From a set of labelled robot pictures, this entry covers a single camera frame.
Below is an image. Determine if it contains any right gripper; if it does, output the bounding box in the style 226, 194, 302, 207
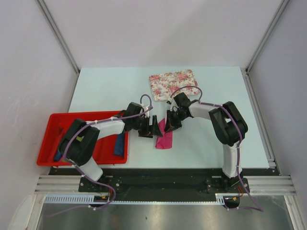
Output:
164, 110, 187, 134

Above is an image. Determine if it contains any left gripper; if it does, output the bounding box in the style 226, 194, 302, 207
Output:
132, 115, 162, 138

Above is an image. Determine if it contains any pink paper napkin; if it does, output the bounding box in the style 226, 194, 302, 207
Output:
155, 118, 173, 150

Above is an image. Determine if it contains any floral tray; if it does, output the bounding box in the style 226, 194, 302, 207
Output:
149, 69, 200, 102

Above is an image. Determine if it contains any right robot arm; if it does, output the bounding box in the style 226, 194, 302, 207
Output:
164, 92, 248, 192

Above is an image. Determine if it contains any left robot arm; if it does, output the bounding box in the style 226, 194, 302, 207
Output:
58, 102, 163, 192

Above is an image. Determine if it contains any blue napkin roll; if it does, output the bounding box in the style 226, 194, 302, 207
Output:
53, 150, 63, 161
113, 133, 126, 158

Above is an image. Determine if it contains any red plastic bin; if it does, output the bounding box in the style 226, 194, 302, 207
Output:
36, 111, 129, 167

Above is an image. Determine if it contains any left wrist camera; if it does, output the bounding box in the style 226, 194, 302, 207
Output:
141, 103, 153, 116

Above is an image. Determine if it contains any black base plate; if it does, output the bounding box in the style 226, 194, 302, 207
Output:
49, 168, 280, 202

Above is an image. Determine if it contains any white cable duct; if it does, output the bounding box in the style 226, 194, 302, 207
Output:
44, 194, 225, 205

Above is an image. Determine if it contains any aluminium rail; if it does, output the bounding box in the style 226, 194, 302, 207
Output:
35, 175, 296, 196

